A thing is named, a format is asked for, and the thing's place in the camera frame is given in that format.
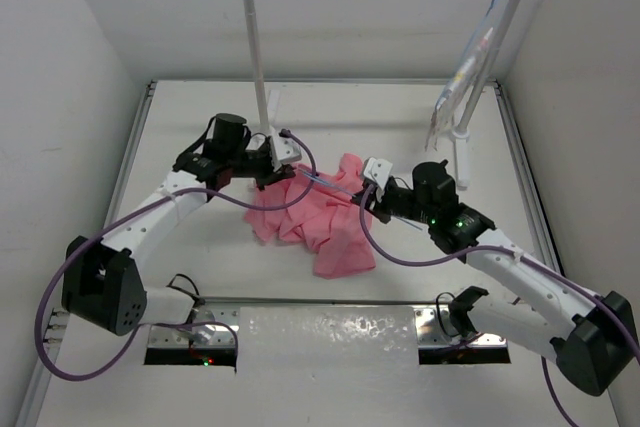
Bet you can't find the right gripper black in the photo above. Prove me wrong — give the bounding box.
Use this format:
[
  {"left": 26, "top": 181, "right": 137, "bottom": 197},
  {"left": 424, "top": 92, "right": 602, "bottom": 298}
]
[{"left": 352, "top": 178, "right": 435, "bottom": 225}]

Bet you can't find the pink t shirt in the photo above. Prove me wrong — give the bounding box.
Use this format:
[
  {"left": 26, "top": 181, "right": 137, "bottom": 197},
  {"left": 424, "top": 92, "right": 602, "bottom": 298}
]
[{"left": 244, "top": 153, "right": 376, "bottom": 279}]

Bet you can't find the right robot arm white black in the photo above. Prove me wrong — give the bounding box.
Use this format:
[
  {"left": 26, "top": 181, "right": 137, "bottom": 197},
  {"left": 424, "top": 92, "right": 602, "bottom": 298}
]
[{"left": 352, "top": 157, "right": 639, "bottom": 396}]

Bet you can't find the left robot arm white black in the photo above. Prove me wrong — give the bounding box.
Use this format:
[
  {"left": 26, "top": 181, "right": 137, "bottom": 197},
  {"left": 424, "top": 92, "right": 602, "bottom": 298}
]
[{"left": 62, "top": 114, "right": 300, "bottom": 336}]

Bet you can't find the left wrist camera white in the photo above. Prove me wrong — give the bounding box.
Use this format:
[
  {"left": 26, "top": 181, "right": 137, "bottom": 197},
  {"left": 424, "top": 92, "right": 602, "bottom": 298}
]
[{"left": 269, "top": 128, "right": 302, "bottom": 170}]

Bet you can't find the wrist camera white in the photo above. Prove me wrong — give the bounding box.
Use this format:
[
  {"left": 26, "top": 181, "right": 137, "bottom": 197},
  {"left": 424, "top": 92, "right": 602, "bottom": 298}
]
[
  {"left": 269, "top": 128, "right": 302, "bottom": 170},
  {"left": 361, "top": 157, "right": 393, "bottom": 193}
]

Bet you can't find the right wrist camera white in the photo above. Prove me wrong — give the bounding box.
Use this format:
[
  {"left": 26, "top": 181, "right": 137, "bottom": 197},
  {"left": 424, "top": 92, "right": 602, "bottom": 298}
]
[{"left": 361, "top": 157, "right": 393, "bottom": 193}]

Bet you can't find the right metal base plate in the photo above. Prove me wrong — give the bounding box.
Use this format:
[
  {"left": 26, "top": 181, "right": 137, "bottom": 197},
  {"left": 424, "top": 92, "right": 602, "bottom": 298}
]
[{"left": 414, "top": 304, "right": 508, "bottom": 350}]

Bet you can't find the metal base plate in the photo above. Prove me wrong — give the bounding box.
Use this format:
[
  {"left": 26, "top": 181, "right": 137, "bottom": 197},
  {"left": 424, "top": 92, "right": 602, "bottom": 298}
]
[
  {"left": 414, "top": 304, "right": 508, "bottom": 350},
  {"left": 147, "top": 307, "right": 240, "bottom": 349}
]

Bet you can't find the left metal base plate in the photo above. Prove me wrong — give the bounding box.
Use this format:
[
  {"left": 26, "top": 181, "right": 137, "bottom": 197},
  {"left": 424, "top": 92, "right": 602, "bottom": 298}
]
[{"left": 147, "top": 307, "right": 240, "bottom": 349}]

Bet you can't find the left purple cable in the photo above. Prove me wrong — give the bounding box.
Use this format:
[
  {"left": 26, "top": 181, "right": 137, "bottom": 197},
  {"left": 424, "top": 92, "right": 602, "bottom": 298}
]
[{"left": 39, "top": 130, "right": 319, "bottom": 381}]

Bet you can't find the blue wire hanger with garment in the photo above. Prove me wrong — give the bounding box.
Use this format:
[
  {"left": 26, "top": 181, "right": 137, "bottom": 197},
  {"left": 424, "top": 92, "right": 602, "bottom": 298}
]
[{"left": 475, "top": 0, "right": 508, "bottom": 37}]

